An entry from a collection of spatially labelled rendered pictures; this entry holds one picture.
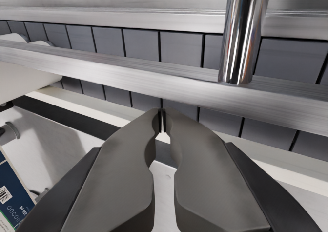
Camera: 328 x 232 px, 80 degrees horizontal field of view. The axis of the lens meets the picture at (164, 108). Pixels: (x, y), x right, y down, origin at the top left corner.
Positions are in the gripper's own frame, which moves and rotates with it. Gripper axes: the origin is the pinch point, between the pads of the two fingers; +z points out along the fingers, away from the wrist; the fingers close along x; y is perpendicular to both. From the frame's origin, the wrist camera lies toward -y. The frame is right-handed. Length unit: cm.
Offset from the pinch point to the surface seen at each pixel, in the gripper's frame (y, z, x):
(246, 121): 2.7, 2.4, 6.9
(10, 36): -2.3, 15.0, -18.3
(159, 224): 25.6, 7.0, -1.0
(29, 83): 1.5, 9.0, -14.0
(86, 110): 3.8, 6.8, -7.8
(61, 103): 3.9, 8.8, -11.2
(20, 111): 12.5, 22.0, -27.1
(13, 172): 27.4, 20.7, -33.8
